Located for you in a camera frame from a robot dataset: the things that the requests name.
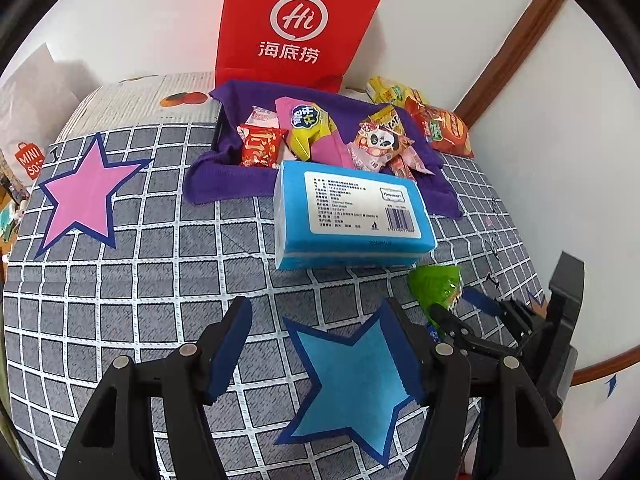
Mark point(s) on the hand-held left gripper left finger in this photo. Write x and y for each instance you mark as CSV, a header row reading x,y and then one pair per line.
x,y
232,350

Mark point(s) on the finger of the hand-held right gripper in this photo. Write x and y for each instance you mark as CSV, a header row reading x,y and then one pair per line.
x,y
457,330
482,302

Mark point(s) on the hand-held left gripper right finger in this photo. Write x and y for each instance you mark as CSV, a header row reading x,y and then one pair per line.
x,y
400,355

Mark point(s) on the green snack packet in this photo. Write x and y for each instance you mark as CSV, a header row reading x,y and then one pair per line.
x,y
432,282

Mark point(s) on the purple cloth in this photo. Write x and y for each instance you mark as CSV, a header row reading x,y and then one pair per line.
x,y
210,180

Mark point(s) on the white snack packet red print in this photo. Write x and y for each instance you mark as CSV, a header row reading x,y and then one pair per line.
x,y
262,117

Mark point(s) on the wooden baseboard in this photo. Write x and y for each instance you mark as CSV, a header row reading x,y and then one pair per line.
x,y
605,365

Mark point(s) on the blue star patch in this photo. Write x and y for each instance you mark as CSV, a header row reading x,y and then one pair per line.
x,y
345,390

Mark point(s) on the grey checkered bedsheet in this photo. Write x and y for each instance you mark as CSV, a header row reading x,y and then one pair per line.
x,y
150,270

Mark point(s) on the blue tissue pack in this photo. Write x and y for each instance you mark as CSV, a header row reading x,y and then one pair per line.
x,y
300,210

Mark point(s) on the pink snack packet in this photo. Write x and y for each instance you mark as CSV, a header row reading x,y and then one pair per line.
x,y
412,162

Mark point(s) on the orange-red snack bag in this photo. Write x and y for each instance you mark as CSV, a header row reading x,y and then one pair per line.
x,y
447,130

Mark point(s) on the panda print snack packet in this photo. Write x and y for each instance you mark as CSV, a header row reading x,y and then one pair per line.
x,y
377,146

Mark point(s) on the yellow triangular snack packet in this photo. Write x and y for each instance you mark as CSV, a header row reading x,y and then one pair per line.
x,y
387,121

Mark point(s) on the pink star patch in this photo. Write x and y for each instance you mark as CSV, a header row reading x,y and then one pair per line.
x,y
80,195

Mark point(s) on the pink and yellow snack bag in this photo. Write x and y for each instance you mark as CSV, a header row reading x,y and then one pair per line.
x,y
305,127

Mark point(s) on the orange print pillow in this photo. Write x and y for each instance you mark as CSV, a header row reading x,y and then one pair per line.
x,y
125,105

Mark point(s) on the white paper bag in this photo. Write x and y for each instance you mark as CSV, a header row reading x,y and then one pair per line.
x,y
30,110

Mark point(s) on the wooden wall trim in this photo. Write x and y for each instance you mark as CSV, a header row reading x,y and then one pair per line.
x,y
510,50

